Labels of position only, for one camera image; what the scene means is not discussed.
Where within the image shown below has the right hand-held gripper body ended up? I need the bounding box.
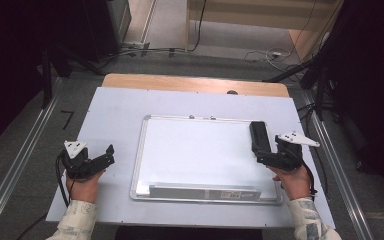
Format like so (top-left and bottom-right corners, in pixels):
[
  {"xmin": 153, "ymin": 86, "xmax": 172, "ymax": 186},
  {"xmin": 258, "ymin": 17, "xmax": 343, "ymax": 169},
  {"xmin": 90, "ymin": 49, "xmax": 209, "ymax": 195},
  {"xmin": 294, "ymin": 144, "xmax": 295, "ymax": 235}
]
[{"xmin": 273, "ymin": 131, "xmax": 321, "ymax": 173}]

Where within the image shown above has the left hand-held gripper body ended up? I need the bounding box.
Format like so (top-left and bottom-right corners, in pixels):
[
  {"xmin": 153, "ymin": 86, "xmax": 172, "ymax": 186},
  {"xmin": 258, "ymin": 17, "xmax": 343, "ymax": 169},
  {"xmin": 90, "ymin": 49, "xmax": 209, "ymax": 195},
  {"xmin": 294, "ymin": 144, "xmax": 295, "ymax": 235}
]
[{"xmin": 60, "ymin": 140, "xmax": 98, "ymax": 181}]

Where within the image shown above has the black whiteboard eraser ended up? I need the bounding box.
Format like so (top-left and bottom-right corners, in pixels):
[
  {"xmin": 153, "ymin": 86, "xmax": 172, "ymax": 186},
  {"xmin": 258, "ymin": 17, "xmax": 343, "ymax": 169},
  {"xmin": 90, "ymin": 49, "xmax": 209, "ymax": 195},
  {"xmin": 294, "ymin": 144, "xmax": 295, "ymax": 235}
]
[{"xmin": 249, "ymin": 120, "xmax": 272, "ymax": 155}]

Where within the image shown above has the silver framed whiteboard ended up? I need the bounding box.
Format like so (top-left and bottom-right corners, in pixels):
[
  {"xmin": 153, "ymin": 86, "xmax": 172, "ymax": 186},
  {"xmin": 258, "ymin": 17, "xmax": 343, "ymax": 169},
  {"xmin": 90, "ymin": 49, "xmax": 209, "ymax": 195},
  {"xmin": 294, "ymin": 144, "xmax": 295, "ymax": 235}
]
[{"xmin": 129, "ymin": 114, "xmax": 284, "ymax": 205}]

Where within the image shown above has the person's right hand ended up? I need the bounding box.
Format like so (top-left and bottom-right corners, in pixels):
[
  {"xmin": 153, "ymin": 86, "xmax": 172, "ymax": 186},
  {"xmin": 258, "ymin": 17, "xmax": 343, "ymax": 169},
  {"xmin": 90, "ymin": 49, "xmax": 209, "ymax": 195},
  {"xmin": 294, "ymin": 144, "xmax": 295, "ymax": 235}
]
[{"xmin": 268, "ymin": 163, "xmax": 312, "ymax": 202}]

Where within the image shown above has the person's left hand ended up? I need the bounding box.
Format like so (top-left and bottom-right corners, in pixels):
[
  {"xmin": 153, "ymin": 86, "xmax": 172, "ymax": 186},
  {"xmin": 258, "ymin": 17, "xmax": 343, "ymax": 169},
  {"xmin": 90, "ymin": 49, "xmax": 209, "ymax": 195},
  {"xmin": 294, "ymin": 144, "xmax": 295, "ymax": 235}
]
[{"xmin": 65, "ymin": 169, "xmax": 106, "ymax": 204}]

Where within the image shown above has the black stand leg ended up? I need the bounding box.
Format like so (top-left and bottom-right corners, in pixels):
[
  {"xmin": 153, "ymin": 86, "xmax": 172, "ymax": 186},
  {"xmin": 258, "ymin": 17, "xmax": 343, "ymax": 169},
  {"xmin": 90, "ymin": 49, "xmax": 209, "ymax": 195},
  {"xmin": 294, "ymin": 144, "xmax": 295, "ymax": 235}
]
[
  {"xmin": 41, "ymin": 46, "xmax": 54, "ymax": 109},
  {"xmin": 314, "ymin": 64, "xmax": 328, "ymax": 121}
]

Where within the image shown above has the wooden table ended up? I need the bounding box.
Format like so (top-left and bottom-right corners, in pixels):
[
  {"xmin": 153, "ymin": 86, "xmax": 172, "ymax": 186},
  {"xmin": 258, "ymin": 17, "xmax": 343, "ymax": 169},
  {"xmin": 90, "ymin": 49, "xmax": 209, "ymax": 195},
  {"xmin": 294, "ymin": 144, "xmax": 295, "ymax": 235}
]
[{"xmin": 101, "ymin": 73, "xmax": 291, "ymax": 98}]

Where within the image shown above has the power strip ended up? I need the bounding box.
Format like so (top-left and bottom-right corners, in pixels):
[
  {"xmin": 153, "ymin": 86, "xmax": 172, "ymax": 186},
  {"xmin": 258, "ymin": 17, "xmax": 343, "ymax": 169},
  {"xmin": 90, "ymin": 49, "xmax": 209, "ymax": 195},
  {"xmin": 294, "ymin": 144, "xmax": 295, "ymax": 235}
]
[{"xmin": 121, "ymin": 40, "xmax": 151, "ymax": 51}]

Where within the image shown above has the black cabinet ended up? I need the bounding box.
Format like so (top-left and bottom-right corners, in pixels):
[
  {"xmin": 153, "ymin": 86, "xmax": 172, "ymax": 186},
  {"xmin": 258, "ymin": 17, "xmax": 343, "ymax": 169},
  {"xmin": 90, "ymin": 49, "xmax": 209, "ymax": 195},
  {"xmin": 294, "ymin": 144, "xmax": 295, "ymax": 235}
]
[{"xmin": 56, "ymin": 0, "xmax": 132, "ymax": 63}]

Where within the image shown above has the wooden partition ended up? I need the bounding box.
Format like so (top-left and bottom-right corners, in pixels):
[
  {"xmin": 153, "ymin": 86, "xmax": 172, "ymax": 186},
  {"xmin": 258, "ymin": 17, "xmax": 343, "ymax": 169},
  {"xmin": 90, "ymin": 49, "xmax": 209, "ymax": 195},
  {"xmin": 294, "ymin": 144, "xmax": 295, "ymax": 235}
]
[{"xmin": 184, "ymin": 0, "xmax": 344, "ymax": 61}]

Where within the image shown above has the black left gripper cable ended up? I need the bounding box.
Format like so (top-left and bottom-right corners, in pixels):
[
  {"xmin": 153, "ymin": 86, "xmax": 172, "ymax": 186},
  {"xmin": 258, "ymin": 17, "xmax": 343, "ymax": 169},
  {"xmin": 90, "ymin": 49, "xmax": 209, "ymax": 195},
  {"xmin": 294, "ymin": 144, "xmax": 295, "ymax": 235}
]
[{"xmin": 55, "ymin": 151, "xmax": 73, "ymax": 208}]

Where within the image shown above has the aluminium floor rail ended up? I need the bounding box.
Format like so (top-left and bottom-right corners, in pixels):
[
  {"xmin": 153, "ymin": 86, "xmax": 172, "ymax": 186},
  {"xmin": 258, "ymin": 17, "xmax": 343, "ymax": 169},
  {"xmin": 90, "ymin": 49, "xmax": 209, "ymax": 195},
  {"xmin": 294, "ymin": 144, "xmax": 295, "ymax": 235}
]
[
  {"xmin": 0, "ymin": 78, "xmax": 63, "ymax": 234},
  {"xmin": 304, "ymin": 91, "xmax": 376, "ymax": 240}
]

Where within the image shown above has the white floor cable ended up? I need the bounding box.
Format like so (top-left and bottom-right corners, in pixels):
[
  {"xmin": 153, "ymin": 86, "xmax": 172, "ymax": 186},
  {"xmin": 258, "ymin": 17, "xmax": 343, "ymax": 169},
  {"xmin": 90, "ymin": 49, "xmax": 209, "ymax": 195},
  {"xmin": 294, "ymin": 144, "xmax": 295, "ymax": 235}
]
[{"xmin": 243, "ymin": 48, "xmax": 293, "ymax": 71}]

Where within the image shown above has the black floor cable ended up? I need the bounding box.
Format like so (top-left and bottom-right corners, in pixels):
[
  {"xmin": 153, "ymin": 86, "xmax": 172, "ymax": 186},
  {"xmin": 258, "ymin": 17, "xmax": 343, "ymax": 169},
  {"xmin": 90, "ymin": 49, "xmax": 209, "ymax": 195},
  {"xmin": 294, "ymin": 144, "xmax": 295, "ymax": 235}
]
[{"xmin": 96, "ymin": 0, "xmax": 209, "ymax": 63}]

